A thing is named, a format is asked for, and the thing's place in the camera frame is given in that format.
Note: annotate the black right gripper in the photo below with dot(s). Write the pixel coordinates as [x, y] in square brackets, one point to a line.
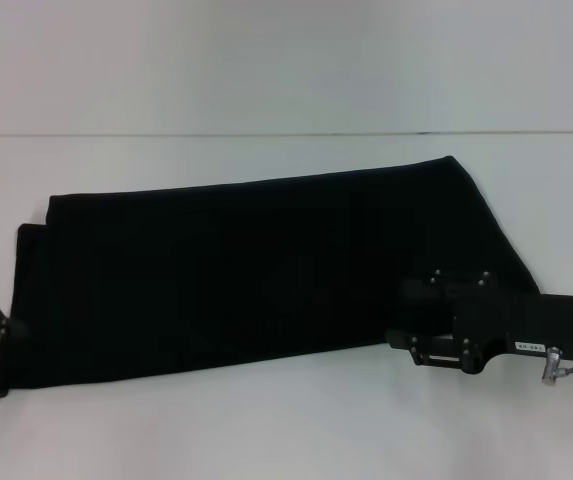
[526, 322]

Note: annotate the black t-shirt with FREE print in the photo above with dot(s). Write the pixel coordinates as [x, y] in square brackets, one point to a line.
[266, 280]

